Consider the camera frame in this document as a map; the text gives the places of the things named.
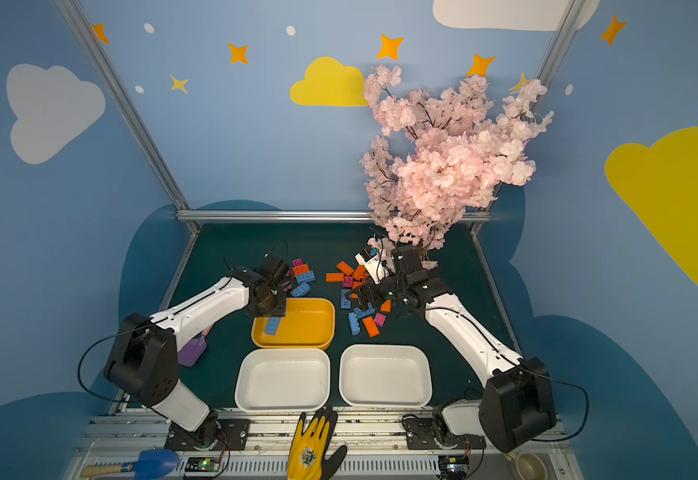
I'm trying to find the orange lego plate bottom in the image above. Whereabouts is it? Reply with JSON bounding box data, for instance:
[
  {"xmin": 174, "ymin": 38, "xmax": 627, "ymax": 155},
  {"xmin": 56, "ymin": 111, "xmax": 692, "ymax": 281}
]
[{"xmin": 362, "ymin": 317, "xmax": 380, "ymax": 338}]

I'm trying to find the orange lego brick top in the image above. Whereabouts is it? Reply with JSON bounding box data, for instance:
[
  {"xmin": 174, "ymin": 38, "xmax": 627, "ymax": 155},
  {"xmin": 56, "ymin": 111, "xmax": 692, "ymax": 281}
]
[{"xmin": 336, "ymin": 261, "xmax": 354, "ymax": 277}]

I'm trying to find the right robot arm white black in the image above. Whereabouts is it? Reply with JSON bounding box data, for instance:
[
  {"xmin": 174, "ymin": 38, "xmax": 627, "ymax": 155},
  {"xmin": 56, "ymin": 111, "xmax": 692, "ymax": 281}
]
[{"xmin": 351, "ymin": 246, "xmax": 557, "ymax": 453}]

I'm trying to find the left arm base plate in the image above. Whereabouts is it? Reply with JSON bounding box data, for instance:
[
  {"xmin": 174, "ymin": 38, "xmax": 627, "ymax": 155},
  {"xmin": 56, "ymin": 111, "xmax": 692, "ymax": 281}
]
[{"xmin": 164, "ymin": 418, "xmax": 251, "ymax": 452}]

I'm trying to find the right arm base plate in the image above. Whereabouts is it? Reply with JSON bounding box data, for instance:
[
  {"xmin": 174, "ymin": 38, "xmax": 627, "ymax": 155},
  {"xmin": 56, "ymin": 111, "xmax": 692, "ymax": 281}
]
[{"xmin": 401, "ymin": 414, "xmax": 486, "ymax": 451}]

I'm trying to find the orange lego pile centre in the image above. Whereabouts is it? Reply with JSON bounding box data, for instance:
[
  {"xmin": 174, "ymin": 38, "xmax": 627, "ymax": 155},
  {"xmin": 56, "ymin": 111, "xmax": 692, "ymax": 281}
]
[{"xmin": 352, "ymin": 265, "xmax": 369, "ymax": 282}]

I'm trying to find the white plastic tray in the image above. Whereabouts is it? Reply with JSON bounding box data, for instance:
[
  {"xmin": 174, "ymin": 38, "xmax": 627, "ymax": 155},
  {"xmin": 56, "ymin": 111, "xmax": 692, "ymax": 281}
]
[
  {"xmin": 235, "ymin": 348, "xmax": 331, "ymax": 413},
  {"xmin": 339, "ymin": 344, "xmax": 432, "ymax": 408}
]

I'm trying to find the blue lego brick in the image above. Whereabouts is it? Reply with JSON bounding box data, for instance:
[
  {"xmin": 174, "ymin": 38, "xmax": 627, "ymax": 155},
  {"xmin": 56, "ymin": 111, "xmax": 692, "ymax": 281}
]
[
  {"xmin": 353, "ymin": 305, "xmax": 376, "ymax": 319},
  {"xmin": 340, "ymin": 289, "xmax": 352, "ymax": 310},
  {"xmin": 264, "ymin": 317, "xmax": 281, "ymax": 336},
  {"xmin": 290, "ymin": 283, "xmax": 311, "ymax": 297},
  {"xmin": 296, "ymin": 271, "xmax": 315, "ymax": 284}
]

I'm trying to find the blue garden trowel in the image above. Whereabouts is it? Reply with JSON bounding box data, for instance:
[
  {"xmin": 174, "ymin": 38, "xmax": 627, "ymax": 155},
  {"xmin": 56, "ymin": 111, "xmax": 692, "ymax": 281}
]
[{"xmin": 80, "ymin": 449, "xmax": 180, "ymax": 480}]

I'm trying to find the pink cherry blossom tree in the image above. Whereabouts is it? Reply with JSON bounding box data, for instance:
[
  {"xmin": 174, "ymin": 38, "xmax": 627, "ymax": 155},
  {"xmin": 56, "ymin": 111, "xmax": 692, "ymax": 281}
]
[{"xmin": 360, "ymin": 65, "xmax": 553, "ymax": 255}]

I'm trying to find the purple pink toy spatula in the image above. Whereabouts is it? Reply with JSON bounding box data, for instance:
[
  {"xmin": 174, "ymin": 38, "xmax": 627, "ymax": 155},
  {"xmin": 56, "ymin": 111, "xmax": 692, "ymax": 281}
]
[{"xmin": 178, "ymin": 327, "xmax": 211, "ymax": 367}]

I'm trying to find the right white plastic tray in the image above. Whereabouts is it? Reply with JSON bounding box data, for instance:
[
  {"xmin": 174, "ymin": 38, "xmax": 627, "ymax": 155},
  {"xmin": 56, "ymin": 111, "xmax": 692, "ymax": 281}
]
[{"xmin": 339, "ymin": 344, "xmax": 432, "ymax": 408}]

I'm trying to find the left white plastic tray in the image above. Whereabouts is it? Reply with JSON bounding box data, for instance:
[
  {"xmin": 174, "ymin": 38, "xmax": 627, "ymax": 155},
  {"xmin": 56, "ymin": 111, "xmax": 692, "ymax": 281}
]
[{"xmin": 235, "ymin": 348, "xmax": 331, "ymax": 413}]

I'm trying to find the orange lego brick cluster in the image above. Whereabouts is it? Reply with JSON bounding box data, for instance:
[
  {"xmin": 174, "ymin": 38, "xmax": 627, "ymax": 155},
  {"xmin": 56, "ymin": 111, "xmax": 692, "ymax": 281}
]
[{"xmin": 292, "ymin": 264, "xmax": 310, "ymax": 276}]

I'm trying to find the yellow black work glove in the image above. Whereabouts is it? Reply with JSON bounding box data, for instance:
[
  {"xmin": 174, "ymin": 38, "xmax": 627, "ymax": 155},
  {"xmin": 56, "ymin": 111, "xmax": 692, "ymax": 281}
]
[{"xmin": 287, "ymin": 406, "xmax": 348, "ymax": 480}]

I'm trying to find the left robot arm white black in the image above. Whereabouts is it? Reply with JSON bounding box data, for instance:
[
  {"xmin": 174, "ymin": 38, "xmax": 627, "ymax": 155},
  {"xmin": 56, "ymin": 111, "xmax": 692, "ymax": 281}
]
[{"xmin": 103, "ymin": 255, "xmax": 292, "ymax": 432}]

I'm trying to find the beige ceramic cup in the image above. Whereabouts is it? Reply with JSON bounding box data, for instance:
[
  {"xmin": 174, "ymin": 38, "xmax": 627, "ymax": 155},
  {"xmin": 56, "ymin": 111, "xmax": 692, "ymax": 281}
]
[{"xmin": 504, "ymin": 452, "xmax": 548, "ymax": 480}]

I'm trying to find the yellow plastic tray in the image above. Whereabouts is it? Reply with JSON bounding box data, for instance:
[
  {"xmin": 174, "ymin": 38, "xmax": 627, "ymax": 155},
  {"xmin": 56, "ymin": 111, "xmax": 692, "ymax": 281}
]
[{"xmin": 251, "ymin": 298, "xmax": 335, "ymax": 350}]

